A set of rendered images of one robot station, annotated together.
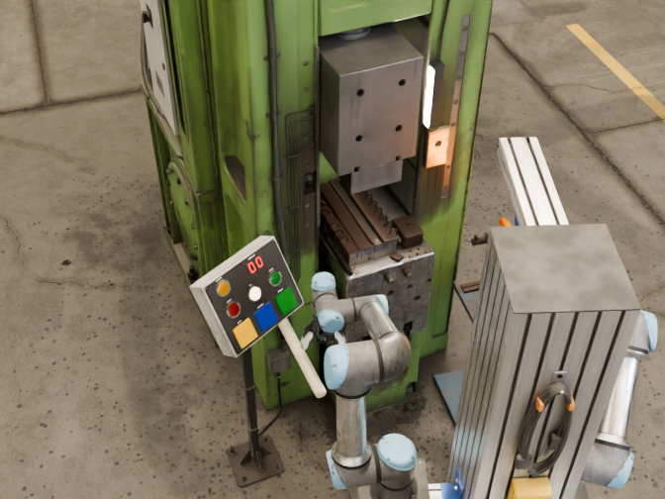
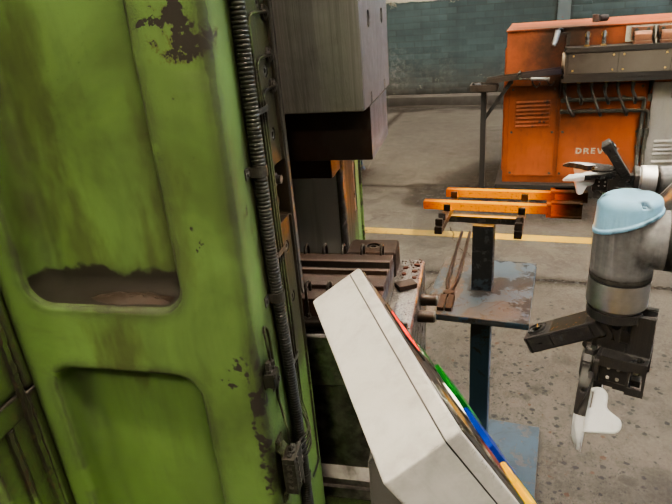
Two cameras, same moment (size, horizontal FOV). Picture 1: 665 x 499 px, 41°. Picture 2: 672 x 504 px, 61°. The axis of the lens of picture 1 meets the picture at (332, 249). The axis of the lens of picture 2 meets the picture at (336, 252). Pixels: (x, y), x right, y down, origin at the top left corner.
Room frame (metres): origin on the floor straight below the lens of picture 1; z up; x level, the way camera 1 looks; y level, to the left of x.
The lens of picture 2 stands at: (1.85, 0.77, 1.53)
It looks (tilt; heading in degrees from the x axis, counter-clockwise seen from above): 24 degrees down; 309
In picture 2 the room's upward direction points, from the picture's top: 5 degrees counter-clockwise
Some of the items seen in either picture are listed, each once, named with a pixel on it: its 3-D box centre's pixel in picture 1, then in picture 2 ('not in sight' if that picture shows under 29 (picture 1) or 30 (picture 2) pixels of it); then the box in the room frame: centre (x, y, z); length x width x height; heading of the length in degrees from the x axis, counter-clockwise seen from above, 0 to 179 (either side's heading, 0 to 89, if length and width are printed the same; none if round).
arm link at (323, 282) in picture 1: (324, 290); (628, 236); (1.97, 0.03, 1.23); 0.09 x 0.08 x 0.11; 11
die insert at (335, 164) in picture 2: not in sight; (266, 160); (2.69, -0.08, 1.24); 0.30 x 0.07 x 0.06; 24
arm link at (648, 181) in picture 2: not in sight; (645, 178); (2.10, -0.96, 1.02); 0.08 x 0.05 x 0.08; 107
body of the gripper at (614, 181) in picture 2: not in sight; (613, 180); (2.18, -0.94, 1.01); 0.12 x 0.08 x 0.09; 17
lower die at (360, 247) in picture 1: (349, 218); (295, 285); (2.64, -0.07, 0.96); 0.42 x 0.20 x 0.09; 24
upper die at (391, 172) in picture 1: (351, 145); (276, 125); (2.64, -0.07, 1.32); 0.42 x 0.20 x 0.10; 24
